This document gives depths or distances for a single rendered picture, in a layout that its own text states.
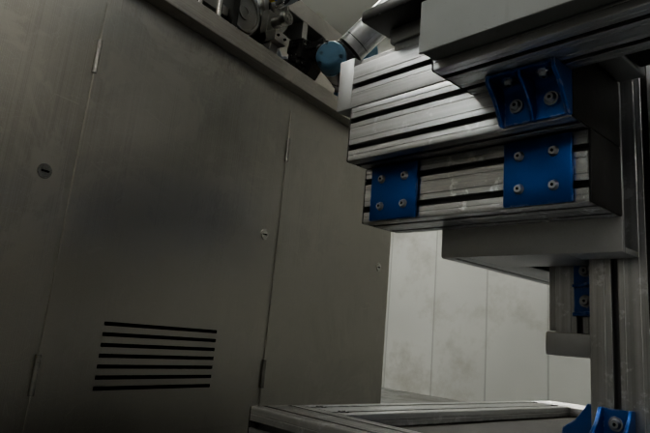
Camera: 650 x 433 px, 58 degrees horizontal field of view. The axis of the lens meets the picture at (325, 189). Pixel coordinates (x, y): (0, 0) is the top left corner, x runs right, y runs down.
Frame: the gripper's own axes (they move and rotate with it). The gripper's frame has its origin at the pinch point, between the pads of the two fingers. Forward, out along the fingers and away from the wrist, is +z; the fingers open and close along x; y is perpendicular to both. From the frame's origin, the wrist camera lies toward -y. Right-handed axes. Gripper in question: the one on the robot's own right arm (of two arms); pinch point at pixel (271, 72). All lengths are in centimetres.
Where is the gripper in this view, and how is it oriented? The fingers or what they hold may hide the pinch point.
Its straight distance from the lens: 181.9
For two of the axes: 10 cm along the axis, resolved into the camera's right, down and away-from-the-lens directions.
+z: -8.1, 0.1, 5.9
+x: -5.7, -2.4, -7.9
